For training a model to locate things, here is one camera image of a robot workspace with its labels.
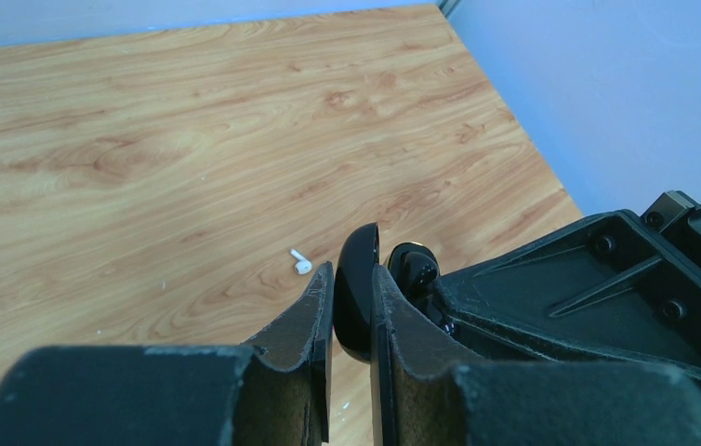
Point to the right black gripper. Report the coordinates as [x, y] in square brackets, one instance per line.
[605, 288]

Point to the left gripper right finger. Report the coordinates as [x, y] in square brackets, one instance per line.
[430, 390]

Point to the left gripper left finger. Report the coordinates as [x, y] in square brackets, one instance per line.
[272, 389]

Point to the black charging case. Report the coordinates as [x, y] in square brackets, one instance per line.
[414, 269]

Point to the white earbud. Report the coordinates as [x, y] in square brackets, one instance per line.
[303, 265]

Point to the left corner aluminium post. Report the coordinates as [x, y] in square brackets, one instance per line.
[447, 6]

